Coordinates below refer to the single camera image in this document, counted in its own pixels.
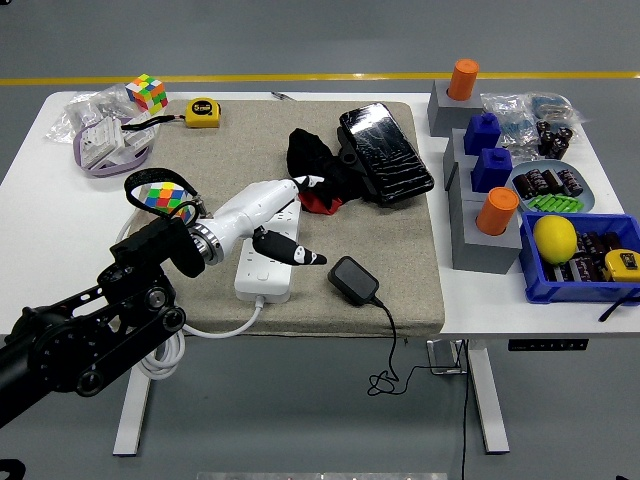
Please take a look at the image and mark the grey block with round hole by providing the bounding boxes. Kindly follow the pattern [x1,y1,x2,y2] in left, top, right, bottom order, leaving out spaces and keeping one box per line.
[449,197,524,275]
[427,78,485,137]

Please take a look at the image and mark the thin black desk cable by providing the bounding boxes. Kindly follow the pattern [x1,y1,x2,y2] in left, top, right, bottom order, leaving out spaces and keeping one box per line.
[458,339,474,480]

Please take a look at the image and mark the black desk control panel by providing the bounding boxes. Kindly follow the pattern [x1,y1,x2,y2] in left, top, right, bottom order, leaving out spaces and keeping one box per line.
[508,338,590,352]

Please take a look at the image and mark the lilac tray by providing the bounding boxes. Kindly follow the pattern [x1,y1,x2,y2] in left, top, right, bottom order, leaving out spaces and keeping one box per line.
[72,115,161,180]

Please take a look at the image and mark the white plastic box part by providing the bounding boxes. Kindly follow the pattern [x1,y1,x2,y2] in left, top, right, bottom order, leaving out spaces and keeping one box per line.
[120,124,160,151]

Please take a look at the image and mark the grey block with square hole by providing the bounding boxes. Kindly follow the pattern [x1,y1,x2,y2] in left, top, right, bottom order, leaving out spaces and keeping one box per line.
[442,127,481,191]
[443,159,516,202]

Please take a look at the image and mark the orange cylinder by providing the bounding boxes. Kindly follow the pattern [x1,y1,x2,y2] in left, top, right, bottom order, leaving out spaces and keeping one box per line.
[446,58,480,101]
[474,186,520,236]

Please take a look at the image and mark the light blue plate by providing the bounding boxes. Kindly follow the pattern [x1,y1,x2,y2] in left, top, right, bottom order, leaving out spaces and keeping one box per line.
[509,160,597,215]

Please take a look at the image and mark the white power strip with cable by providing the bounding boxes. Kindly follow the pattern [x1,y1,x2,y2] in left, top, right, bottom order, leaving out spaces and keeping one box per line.
[117,197,303,380]

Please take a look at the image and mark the yellow tape measure with strap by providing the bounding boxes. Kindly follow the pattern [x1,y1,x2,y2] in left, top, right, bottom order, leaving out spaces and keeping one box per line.
[598,248,640,324]

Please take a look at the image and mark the black and red cloth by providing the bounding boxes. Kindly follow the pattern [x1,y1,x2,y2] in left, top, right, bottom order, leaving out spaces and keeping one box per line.
[285,127,369,216]

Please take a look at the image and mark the yellow tape measure black label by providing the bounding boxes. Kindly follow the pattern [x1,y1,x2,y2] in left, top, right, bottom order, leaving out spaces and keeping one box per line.
[119,97,222,132]

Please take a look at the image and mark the white ribbed plastic socket part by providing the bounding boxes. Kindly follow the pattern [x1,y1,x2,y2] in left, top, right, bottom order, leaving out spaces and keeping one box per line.
[79,117,125,169]

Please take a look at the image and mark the metal bracket under table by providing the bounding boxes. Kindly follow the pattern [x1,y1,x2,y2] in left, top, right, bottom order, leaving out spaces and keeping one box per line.
[426,339,469,375]

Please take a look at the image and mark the clear bag of white parts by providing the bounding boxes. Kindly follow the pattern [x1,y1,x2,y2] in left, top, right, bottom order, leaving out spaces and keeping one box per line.
[44,84,139,144]

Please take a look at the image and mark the blue square peg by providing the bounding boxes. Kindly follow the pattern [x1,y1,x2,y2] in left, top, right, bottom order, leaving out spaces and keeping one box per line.
[470,147,514,195]
[462,112,502,156]

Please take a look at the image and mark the white table leg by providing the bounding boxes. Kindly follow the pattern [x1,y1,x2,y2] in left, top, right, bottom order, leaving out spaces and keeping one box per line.
[112,339,174,456]
[467,338,511,455]

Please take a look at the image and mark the yellow lemon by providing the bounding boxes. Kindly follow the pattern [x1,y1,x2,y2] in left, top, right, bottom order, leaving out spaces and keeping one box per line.
[532,215,578,265]

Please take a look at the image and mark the black phone holder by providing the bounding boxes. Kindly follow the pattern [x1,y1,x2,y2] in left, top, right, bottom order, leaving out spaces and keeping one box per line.
[335,127,381,201]

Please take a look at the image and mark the green plastic connectors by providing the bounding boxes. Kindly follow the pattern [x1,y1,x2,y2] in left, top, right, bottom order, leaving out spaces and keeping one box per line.
[525,193,584,214]

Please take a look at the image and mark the blue plastic bin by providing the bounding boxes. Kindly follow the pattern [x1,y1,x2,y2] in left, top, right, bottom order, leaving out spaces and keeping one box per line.
[518,212,640,305]

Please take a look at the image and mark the black power adapter with cord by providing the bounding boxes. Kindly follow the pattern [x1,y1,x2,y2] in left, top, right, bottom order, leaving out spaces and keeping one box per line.
[327,255,471,397]

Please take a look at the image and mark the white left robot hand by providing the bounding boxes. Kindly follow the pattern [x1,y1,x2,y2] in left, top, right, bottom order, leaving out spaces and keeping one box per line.
[199,174,328,267]

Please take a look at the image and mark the clear bag of blue parts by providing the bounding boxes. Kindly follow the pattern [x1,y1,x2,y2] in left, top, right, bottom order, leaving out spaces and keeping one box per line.
[480,92,540,150]
[529,91,589,126]

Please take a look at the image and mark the colourful puzzle cube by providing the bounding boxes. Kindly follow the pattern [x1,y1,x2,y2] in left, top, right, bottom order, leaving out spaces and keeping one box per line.
[124,73,169,114]
[135,182,197,224]

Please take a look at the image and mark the grey-brown fabric mat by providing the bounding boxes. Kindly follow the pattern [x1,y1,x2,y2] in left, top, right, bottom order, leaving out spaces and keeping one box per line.
[127,99,446,341]

